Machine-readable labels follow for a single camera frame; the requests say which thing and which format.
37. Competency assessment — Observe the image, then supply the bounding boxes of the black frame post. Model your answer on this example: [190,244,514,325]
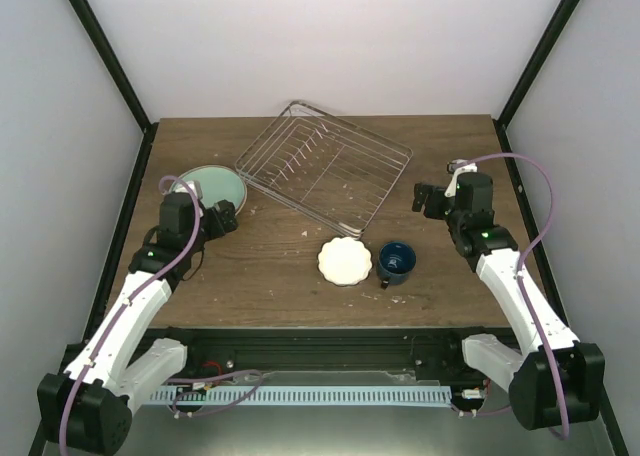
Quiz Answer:
[497,0,581,127]
[53,0,153,132]

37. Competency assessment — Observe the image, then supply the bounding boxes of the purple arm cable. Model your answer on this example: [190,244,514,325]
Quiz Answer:
[469,152,571,442]
[58,174,207,456]

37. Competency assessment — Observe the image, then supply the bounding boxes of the black aluminium frame rail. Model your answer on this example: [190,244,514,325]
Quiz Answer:
[126,327,519,379]

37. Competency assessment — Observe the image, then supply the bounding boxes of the white scalloped bowl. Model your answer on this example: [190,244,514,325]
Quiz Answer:
[317,237,373,287]

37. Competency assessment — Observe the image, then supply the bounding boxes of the dark blue mug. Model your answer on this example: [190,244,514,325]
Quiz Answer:
[376,241,417,289]

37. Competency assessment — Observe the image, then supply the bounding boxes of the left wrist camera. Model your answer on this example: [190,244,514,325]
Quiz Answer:
[173,181,203,200]

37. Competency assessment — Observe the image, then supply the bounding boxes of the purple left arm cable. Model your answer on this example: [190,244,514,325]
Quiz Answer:
[58,174,207,456]

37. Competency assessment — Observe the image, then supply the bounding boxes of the left black frame post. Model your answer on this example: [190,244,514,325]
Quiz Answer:
[53,0,153,132]

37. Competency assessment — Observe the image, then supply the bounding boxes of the right black frame post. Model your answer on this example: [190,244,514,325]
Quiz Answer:
[497,0,581,127]

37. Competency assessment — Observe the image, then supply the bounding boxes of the metal wire dish rack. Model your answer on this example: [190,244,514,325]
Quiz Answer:
[235,100,413,239]

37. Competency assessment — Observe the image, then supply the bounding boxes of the light blue slotted cable duct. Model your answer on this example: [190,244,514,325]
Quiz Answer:
[146,386,451,408]

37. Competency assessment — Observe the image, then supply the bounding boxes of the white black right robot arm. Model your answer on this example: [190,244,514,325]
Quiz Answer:
[412,171,605,430]

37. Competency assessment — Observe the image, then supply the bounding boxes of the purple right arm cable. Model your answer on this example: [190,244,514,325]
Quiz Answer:
[469,152,571,442]

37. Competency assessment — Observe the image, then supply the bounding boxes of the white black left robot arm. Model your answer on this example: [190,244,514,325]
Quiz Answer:
[37,191,238,455]

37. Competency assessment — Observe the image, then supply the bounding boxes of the light green round plate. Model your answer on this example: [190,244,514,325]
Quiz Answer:
[179,165,247,215]

